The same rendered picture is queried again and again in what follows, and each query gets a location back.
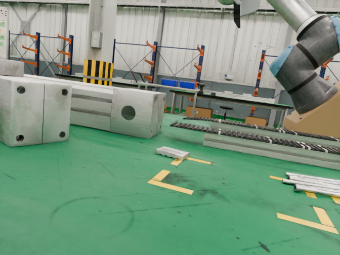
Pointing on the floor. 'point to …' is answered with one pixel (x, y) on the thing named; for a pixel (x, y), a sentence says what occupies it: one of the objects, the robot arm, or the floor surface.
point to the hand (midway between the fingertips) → (235, 13)
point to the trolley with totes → (171, 86)
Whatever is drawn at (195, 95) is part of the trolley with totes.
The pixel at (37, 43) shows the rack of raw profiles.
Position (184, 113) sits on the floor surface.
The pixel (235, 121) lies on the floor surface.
